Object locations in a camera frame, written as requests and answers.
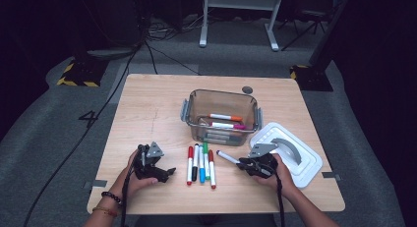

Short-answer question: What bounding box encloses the left hand-held gripper cable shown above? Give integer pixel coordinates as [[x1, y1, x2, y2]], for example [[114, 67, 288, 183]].
[[120, 166, 136, 227]]

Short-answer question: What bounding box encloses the long black floor cable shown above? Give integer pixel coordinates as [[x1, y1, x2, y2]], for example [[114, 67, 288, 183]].
[[23, 39, 146, 227]]

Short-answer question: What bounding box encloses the black cap marker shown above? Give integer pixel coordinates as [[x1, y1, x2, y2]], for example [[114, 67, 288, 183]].
[[192, 142, 201, 183]]

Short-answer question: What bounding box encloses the black slanted post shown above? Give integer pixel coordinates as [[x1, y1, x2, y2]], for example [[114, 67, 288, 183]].
[[306, 0, 353, 71]]

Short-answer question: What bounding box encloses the red cord bracelet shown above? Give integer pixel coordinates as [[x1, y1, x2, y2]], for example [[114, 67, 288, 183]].
[[91, 205, 118, 218]]

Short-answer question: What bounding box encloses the purple cap marker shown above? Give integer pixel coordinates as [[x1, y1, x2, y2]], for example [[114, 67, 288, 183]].
[[215, 149, 243, 165]]

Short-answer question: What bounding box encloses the magenta cap marker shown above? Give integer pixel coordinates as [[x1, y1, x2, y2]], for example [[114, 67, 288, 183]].
[[209, 121, 247, 131]]

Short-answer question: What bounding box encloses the black yellow striped base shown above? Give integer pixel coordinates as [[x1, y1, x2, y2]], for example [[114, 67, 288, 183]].
[[56, 58, 110, 88], [289, 63, 334, 92]]

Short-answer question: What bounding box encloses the person's right hand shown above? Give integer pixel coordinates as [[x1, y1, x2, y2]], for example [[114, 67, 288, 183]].
[[251, 153, 298, 199]]

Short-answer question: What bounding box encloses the white lid with grey handle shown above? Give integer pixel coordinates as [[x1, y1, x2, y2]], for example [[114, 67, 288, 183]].
[[249, 121, 324, 190]]

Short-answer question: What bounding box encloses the white metal stand frame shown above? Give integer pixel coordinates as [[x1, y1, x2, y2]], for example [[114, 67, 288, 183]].
[[199, 0, 284, 52]]

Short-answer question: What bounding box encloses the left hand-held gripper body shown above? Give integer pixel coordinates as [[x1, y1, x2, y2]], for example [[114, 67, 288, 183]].
[[133, 142, 165, 181]]

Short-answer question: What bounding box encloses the person's lap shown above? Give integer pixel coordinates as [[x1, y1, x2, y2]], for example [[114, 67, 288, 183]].
[[136, 213, 276, 227]]

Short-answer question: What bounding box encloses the orange cap marker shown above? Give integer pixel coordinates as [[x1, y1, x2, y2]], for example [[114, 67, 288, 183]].
[[208, 113, 244, 122]]

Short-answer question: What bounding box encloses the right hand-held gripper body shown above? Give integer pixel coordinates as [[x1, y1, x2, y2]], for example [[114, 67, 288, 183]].
[[248, 142, 279, 180]]

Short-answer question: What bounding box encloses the black tripod stand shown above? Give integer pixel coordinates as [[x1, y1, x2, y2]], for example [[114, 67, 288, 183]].
[[278, 9, 328, 53]]

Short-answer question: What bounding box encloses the black stand with grey base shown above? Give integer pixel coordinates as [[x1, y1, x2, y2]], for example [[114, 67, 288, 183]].
[[75, 0, 149, 61]]

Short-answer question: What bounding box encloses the clear plastic storage box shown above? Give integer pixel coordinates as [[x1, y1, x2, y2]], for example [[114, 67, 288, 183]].
[[179, 88, 264, 147]]

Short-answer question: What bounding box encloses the hand-held gripper cable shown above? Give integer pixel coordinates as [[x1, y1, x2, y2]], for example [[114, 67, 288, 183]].
[[273, 169, 286, 227], [120, 166, 136, 227]]

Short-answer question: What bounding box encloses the grey tape strip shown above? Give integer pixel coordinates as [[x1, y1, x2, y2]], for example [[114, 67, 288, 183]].
[[83, 179, 108, 190], [322, 171, 342, 182]]

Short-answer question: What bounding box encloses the tangle of floor cables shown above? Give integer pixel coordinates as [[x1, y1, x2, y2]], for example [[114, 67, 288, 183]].
[[146, 15, 205, 41]]

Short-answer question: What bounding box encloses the black bead bracelet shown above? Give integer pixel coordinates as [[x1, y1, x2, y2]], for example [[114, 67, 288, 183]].
[[100, 191, 123, 206]]

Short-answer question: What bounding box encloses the person's left hand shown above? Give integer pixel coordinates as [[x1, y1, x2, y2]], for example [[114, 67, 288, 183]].
[[109, 148, 159, 203]]

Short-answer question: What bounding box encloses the right hand-held gripper cable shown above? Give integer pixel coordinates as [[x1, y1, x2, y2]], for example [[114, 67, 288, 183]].
[[273, 169, 286, 227]]

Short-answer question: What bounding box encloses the light green cap marker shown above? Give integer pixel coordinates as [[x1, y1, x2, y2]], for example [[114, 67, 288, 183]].
[[203, 142, 211, 181]]

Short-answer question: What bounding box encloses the light blue cap marker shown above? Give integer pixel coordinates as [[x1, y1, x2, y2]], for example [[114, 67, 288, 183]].
[[198, 144, 207, 184]]

